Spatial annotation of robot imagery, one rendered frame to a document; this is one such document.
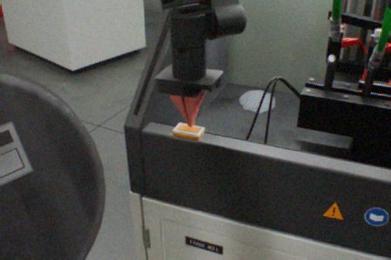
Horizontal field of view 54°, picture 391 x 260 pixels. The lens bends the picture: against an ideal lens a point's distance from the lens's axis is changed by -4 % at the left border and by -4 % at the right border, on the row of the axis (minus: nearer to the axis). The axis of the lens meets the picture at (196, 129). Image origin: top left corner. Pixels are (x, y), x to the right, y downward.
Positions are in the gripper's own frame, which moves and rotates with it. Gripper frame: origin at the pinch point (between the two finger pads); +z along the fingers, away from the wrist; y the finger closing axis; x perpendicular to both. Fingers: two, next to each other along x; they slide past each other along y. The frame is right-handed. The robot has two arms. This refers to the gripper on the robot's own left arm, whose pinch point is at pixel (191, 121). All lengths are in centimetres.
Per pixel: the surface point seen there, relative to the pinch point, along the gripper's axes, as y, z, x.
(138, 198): 11.6, 19.2, 2.5
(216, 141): -5.0, 2.7, 0.9
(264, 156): -14.0, 3.1, 2.3
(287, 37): -8, -1, -52
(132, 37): 169, 77, -265
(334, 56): -22.5, -7.9, -20.6
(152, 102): 9.3, -0.8, -3.3
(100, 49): 182, 79, -230
